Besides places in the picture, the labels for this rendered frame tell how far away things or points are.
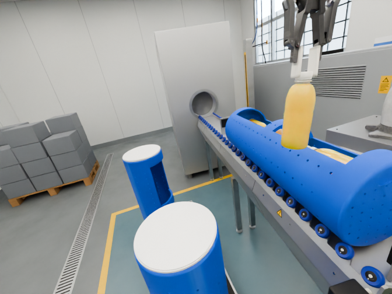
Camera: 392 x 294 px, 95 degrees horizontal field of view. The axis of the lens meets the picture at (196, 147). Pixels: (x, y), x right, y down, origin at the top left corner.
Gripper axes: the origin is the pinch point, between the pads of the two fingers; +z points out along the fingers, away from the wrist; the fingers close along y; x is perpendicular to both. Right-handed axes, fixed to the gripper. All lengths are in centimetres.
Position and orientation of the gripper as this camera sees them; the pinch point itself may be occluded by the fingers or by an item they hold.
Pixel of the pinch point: (304, 63)
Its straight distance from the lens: 57.1
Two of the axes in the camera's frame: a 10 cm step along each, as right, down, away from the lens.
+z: 0.6, 9.6, 2.9
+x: 1.2, 2.8, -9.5
